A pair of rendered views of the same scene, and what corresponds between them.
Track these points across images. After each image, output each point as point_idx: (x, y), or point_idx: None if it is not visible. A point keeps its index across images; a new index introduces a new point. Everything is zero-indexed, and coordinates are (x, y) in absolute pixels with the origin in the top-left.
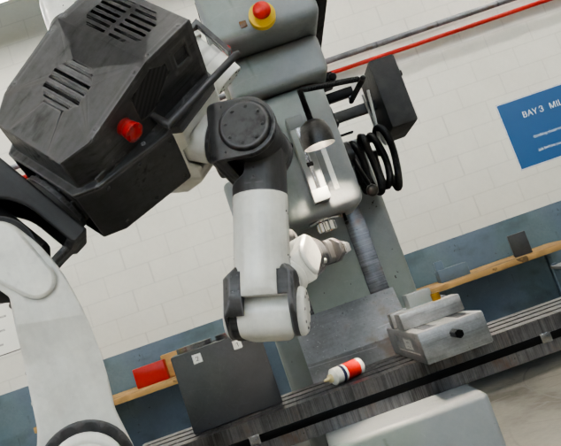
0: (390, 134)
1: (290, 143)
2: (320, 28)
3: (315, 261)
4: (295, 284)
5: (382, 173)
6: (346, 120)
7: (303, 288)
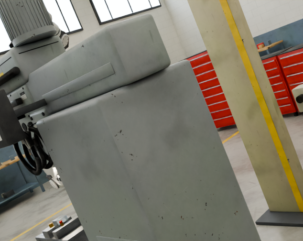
0: (13, 146)
1: (28, 149)
2: None
3: (54, 176)
4: (48, 179)
5: (40, 157)
6: (30, 111)
7: (49, 180)
